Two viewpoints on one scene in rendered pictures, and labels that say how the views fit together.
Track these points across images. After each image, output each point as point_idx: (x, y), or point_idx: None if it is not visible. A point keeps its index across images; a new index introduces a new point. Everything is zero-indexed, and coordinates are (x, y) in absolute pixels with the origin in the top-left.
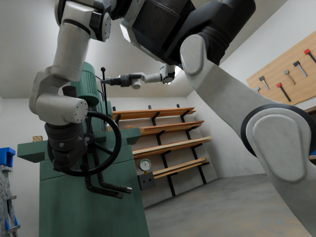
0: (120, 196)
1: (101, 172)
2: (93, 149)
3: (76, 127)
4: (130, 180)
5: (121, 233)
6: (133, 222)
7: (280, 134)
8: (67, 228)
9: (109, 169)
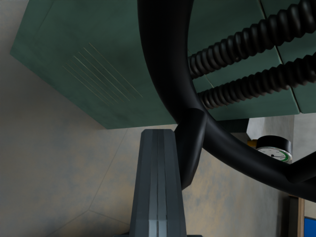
0: None
1: (218, 106)
2: None
3: None
4: (234, 106)
5: (144, 97)
6: (164, 111)
7: None
8: (98, 6)
9: (259, 60)
